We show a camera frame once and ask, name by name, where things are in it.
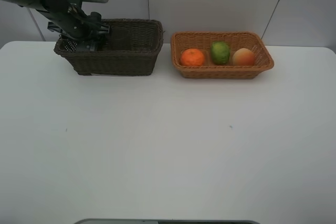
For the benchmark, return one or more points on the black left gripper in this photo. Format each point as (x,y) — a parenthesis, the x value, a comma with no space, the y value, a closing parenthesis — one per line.
(71,22)

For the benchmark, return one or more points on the orange mandarin fruit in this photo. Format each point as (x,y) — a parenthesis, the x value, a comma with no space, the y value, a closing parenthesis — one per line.
(192,57)

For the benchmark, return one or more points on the green lime fruit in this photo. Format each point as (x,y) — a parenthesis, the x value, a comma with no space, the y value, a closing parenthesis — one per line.
(220,52)

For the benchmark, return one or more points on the red orange peach fruit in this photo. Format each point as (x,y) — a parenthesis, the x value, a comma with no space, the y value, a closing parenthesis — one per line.
(243,57)

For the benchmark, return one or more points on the dark green square bottle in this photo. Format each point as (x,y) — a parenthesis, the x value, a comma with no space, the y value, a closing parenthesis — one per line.
(89,45)

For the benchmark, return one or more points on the translucent purple plastic cup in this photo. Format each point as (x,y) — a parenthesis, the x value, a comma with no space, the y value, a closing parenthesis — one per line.
(119,39)

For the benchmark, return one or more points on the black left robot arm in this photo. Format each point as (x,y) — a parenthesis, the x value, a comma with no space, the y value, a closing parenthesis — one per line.
(33,3)

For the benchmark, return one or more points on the dark brown wicker basket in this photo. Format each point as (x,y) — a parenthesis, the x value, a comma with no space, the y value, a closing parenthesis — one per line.
(146,40)

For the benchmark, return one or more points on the light orange wicker basket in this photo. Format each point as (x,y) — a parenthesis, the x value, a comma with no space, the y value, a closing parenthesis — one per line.
(202,40)

